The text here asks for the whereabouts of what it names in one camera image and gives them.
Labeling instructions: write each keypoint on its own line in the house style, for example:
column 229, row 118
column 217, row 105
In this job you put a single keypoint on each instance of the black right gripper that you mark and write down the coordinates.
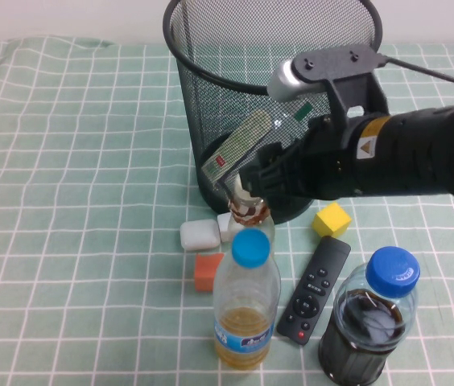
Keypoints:
column 331, row 169

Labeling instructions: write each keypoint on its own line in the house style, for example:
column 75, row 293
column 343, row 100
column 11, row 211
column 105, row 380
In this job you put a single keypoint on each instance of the clear bottle white cap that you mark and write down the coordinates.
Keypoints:
column 235, row 144

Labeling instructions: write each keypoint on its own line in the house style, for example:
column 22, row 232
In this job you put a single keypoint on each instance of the brown-label bottle cream cap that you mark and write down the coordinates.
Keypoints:
column 247, row 211

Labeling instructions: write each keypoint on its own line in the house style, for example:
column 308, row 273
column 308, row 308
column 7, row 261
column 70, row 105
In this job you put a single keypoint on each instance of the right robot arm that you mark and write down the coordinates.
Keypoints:
column 444, row 153

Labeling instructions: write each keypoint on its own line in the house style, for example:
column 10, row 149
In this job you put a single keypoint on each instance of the black mesh wastebasket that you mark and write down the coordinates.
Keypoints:
column 219, row 80

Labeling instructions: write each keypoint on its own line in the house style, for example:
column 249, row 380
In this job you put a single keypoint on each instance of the yellow cube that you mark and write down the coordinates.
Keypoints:
column 331, row 221

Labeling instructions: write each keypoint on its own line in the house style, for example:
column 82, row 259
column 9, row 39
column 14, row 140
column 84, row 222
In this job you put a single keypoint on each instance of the white cube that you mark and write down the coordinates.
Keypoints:
column 225, row 227

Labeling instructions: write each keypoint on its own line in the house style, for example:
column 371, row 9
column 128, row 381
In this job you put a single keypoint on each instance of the white earbud case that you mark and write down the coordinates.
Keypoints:
column 199, row 235

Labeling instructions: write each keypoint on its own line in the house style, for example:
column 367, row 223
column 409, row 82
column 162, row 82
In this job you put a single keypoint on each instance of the orange cube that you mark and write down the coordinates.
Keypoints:
column 205, row 273

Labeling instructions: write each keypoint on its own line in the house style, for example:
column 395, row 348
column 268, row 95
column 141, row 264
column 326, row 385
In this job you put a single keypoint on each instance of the black remote control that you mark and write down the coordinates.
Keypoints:
column 311, row 293

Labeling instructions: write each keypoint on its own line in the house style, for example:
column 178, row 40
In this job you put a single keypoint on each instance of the dark-liquid bottle blue cap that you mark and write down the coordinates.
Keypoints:
column 392, row 269

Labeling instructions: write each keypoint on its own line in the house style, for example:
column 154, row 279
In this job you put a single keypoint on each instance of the yellow-liquid bottle light-blue cap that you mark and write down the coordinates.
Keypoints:
column 247, row 321

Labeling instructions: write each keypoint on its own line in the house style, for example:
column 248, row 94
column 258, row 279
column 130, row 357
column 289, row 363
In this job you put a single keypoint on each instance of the green checked tablecloth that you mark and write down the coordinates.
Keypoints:
column 50, row 201

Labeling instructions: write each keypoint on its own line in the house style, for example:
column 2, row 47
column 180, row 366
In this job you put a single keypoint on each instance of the silver wrist camera black mount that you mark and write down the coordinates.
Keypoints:
column 331, row 60

